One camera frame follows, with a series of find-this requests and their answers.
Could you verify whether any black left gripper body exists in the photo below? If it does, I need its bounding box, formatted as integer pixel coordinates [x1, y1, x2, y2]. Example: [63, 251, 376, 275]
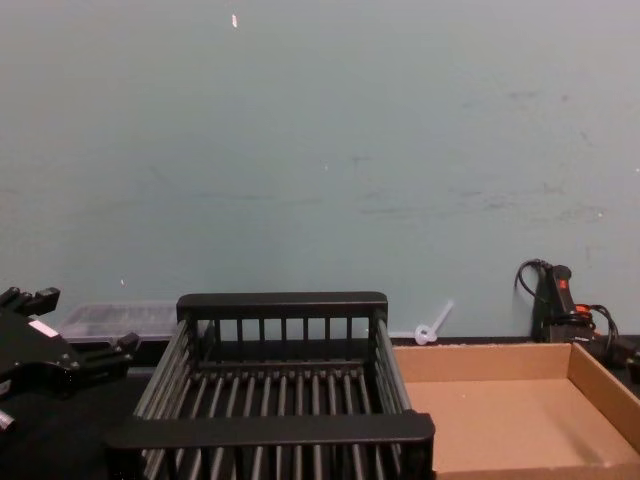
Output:
[0, 305, 84, 401]

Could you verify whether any clear plastic case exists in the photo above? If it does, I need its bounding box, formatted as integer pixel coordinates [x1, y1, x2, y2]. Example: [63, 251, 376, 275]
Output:
[54, 300, 212, 347]

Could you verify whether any shallow brown cardboard tray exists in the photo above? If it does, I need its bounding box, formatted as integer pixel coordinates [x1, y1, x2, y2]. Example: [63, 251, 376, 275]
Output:
[391, 341, 640, 480]

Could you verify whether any black rack with steel bars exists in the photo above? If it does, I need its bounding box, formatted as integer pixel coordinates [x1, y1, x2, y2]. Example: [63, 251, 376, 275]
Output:
[103, 291, 437, 480]

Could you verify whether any small white three-armed plastic piece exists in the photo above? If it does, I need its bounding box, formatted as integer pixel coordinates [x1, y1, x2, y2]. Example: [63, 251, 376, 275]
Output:
[389, 298, 457, 348]

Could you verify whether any black corded tool red switch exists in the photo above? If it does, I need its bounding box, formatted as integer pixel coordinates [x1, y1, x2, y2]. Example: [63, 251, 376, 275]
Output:
[514, 258, 624, 352]

